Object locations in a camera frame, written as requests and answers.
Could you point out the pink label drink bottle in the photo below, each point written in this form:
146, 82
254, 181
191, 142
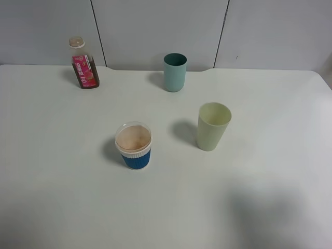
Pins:
83, 64

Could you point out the blue sleeve paper cup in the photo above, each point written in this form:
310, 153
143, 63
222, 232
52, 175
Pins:
133, 140

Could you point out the light green plastic cup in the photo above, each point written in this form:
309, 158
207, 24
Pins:
212, 122

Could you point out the teal plastic cup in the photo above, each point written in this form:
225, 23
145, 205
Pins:
174, 71

